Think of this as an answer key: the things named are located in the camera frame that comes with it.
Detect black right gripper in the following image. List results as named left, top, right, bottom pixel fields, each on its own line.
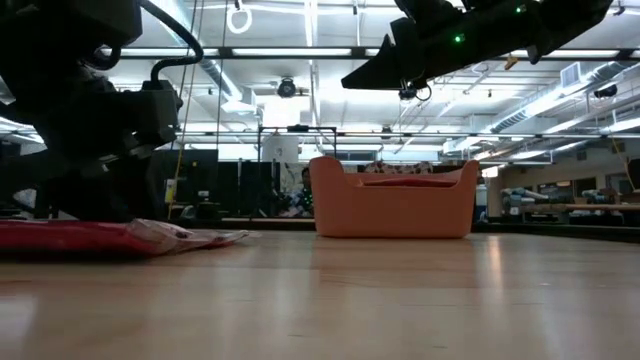
left=341, top=4, right=546, bottom=92

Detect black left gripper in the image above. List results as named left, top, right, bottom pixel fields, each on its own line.
left=0, top=47, right=144, bottom=221

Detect red popcorn bag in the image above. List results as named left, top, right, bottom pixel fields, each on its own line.
left=0, top=217, right=251, bottom=260
left=362, top=177, right=459, bottom=189

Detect overhead light bar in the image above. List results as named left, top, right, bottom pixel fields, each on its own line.
left=99, top=47, right=640, bottom=62
left=174, top=130, right=640, bottom=141

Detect patterned cloth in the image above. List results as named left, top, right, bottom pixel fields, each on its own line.
left=363, top=160, right=434, bottom=175

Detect large black monitor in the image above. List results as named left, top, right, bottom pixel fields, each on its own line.
left=149, top=148, right=220, bottom=217

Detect white cylinder container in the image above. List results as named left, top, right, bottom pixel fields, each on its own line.
left=262, top=134, right=300, bottom=164

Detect orange plastic basket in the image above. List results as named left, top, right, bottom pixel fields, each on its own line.
left=308, top=155, right=480, bottom=240

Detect person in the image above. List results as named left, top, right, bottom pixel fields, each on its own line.
left=291, top=167, right=315, bottom=218

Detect black partition panels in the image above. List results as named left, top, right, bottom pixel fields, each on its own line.
left=218, top=160, right=281, bottom=217

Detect white ceiling vent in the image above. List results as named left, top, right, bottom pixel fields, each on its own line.
left=559, top=62, right=582, bottom=89

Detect black hanging camera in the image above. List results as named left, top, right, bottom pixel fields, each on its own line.
left=398, top=85, right=432, bottom=103

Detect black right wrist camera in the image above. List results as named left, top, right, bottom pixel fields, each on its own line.
left=393, top=0, right=466, bottom=26

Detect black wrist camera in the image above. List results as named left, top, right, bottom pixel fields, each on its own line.
left=141, top=79, right=184, bottom=149
left=393, top=0, right=466, bottom=26

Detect yellow hanging rope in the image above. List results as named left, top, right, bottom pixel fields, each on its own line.
left=168, top=82, right=192, bottom=220

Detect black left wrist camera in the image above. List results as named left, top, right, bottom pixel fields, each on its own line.
left=141, top=79, right=184, bottom=149

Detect white hanging ring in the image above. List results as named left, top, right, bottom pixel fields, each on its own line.
left=226, top=0, right=254, bottom=35

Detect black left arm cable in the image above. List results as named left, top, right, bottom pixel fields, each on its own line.
left=138, top=0, right=205, bottom=85

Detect short silver air duct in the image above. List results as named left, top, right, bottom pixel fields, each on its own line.
left=169, top=19, right=246, bottom=104

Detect long silver air duct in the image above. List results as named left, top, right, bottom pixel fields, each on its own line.
left=489, top=59, right=640, bottom=134

